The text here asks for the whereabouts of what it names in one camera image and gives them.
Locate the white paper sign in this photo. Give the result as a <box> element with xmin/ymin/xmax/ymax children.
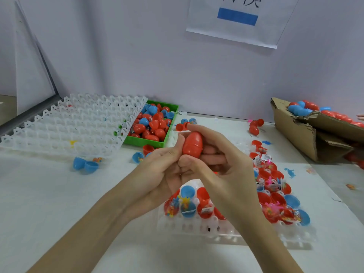
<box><xmin>186</xmin><ymin>0</ymin><xmax>300</xmax><ymax>50</ymax></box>

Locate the small capsule cluster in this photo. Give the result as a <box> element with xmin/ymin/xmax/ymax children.
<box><xmin>175</xmin><ymin>118</ymin><xmax>198</xmax><ymax>131</ymax></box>

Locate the person's left forearm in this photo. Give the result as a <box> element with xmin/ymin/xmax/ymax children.
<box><xmin>25</xmin><ymin>190</ymin><xmax>134</xmax><ymax>273</ymax></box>

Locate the cardboard box of capsules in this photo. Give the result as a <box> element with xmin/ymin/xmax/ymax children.
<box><xmin>270</xmin><ymin>97</ymin><xmax>364</xmax><ymax>163</ymax></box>

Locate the clear plastic egg tray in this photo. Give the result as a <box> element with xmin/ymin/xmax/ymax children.
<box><xmin>156</xmin><ymin>136</ymin><xmax>316</xmax><ymax>245</ymax></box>
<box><xmin>0</xmin><ymin>94</ymin><xmax>149</xmax><ymax>160</ymax></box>

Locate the grey metal rail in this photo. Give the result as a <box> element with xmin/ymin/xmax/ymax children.
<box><xmin>0</xmin><ymin>95</ymin><xmax>60</xmax><ymax>137</ymax></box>

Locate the person's left hand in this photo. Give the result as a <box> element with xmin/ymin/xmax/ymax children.
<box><xmin>111</xmin><ymin>135</ymin><xmax>228</xmax><ymax>220</ymax></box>

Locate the person's right hand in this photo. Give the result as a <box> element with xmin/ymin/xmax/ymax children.
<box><xmin>177</xmin><ymin>123</ymin><xmax>267</xmax><ymax>234</ymax></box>

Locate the person's right forearm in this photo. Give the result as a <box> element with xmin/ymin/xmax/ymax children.
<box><xmin>233</xmin><ymin>216</ymin><xmax>305</xmax><ymax>273</ymax></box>

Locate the pile of finished eggs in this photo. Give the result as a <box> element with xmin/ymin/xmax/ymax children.
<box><xmin>287</xmin><ymin>100</ymin><xmax>364</xmax><ymax>129</ymax></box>

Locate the clear triangular panel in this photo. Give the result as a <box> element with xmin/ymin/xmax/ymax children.
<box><xmin>14</xmin><ymin>2</ymin><xmax>56</xmax><ymax>114</ymax></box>

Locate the green plastic tray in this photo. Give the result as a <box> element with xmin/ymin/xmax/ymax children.
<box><xmin>124</xmin><ymin>100</ymin><xmax>179</xmax><ymax>149</ymax></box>

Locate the blue egg shell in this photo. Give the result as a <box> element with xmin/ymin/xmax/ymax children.
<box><xmin>73</xmin><ymin>156</ymin><xmax>99</xmax><ymax>174</ymax></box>

